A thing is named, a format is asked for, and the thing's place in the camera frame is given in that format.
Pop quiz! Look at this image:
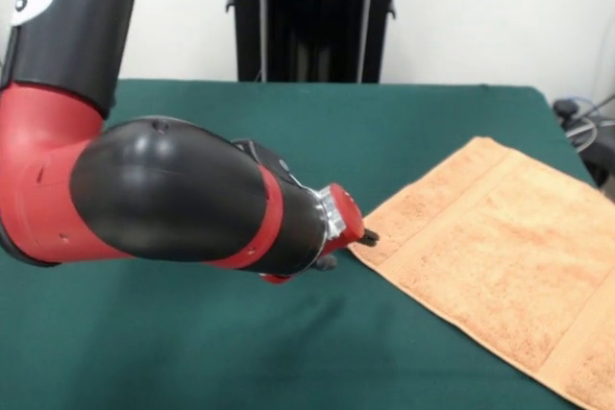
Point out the tan terry towel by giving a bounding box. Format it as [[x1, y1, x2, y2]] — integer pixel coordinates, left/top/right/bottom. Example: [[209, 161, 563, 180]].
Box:
[[347, 135, 615, 410]]

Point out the dark green table cloth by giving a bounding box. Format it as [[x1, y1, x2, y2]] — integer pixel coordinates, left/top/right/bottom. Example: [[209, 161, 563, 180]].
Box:
[[0, 78, 615, 410]]

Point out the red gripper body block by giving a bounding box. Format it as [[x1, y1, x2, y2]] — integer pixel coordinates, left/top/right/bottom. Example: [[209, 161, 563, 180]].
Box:
[[258, 182, 365, 286]]

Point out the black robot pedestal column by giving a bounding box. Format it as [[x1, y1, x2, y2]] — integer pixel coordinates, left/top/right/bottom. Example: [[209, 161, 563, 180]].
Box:
[[223, 0, 420, 84]]

